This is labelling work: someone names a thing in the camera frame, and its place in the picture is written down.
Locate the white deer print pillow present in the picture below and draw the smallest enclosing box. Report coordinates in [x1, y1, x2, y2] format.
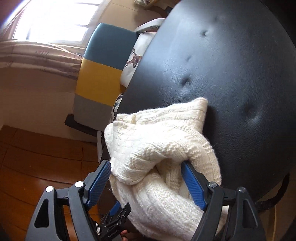
[120, 32, 156, 88]

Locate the cream knitted sweater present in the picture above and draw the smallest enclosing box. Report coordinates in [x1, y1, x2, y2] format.
[104, 97, 222, 240]

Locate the pink patterned curtain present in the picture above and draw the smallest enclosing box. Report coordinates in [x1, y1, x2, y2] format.
[1, 40, 83, 80]

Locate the grey armchair armrest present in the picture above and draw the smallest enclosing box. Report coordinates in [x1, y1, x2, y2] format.
[134, 18, 166, 34]

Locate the geometric pattern pillow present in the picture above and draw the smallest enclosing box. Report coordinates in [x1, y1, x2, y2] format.
[110, 93, 123, 123]

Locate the black leather ottoman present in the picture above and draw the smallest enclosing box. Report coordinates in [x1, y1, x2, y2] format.
[118, 1, 295, 200]

